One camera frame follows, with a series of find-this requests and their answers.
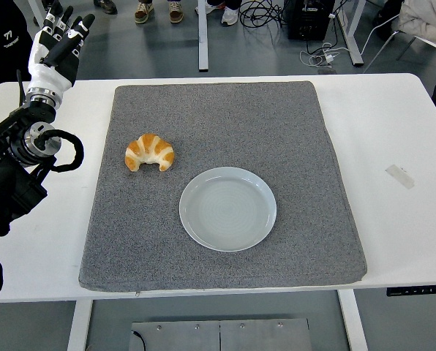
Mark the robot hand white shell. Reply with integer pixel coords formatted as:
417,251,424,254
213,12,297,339
26,0,97,97

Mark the croissant bread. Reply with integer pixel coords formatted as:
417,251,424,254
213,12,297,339
124,133,176,173

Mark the pale grey round plate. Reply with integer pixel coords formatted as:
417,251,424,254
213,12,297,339
178,166,278,252

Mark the grey metal plate with screws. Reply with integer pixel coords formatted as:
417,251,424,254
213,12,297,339
129,317,311,351

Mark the person in black with logo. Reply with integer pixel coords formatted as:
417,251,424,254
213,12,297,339
0,0,40,107

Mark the white desk leg wide foot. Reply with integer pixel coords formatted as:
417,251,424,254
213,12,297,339
26,0,45,29

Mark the person's dark shoe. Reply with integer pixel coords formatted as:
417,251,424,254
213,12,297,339
93,0,119,15

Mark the person's brown shoe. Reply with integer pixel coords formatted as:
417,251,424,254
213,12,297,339
134,1,155,25
168,1,184,25

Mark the person's white sneaker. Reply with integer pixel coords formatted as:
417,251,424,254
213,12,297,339
220,5,240,26
195,0,225,15

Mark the grey fabric mat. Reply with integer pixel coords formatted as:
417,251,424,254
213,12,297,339
78,80,368,293

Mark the white table leg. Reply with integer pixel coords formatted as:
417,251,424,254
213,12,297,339
67,299,94,351
337,290,369,351

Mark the black box on floor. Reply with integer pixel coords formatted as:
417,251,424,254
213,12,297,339
283,0,331,41

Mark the white desk leg slanted foot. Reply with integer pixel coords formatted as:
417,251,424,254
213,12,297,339
337,0,365,67

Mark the clear tape strip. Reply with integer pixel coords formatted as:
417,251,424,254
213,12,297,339
385,164,416,190

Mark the beige padded jacket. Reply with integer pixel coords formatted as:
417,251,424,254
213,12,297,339
399,0,436,47

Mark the white chair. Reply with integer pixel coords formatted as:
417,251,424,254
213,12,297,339
362,16,436,72

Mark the black desk control panel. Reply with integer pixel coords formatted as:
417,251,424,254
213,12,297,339
386,286,436,297

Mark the white desk post with foot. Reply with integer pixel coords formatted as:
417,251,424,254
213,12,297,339
198,0,209,72

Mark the black cable tangle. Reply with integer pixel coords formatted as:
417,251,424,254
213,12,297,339
238,0,288,29

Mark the white charger cable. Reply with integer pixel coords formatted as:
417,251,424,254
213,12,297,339
299,42,342,69

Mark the black cable on metal plate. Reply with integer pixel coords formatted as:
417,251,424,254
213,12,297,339
131,330,146,351

